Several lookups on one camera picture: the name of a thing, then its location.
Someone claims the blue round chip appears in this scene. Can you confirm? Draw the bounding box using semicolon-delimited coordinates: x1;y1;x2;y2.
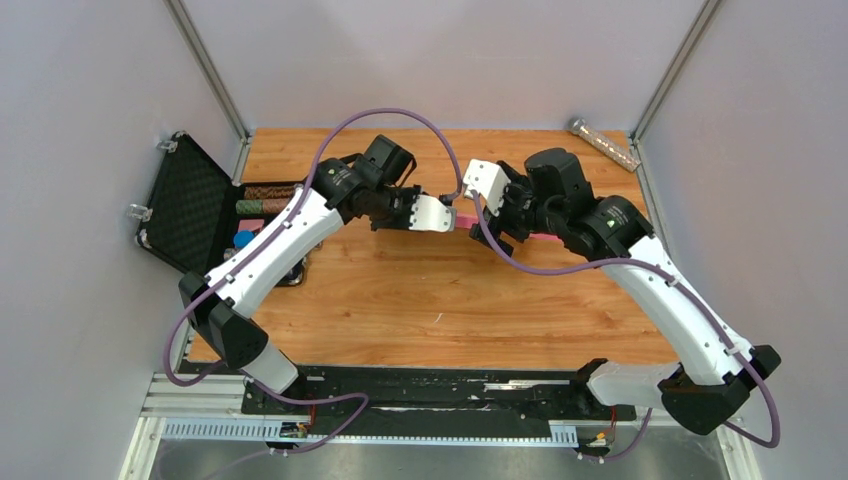
233;230;255;249

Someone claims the wooden picture frame pink inlay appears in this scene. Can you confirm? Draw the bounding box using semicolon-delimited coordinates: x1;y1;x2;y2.
455;213;558;241

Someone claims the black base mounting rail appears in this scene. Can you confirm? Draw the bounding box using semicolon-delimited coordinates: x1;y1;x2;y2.
241;365;643;440

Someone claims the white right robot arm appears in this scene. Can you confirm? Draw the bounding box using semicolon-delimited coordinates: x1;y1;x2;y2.
463;148;782;435

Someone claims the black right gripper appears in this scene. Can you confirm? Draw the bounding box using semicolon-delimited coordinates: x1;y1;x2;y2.
467;168;561;258

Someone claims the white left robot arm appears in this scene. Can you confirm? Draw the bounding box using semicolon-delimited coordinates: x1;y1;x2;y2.
179;135;420;413

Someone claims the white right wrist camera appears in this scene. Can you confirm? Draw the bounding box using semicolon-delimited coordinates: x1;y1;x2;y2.
462;159;510;217

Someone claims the glittery silver tube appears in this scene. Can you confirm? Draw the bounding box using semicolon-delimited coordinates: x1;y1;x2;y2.
566;117;641;173

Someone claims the black poker chip case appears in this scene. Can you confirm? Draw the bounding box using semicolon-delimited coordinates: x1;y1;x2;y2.
133;131;298;273

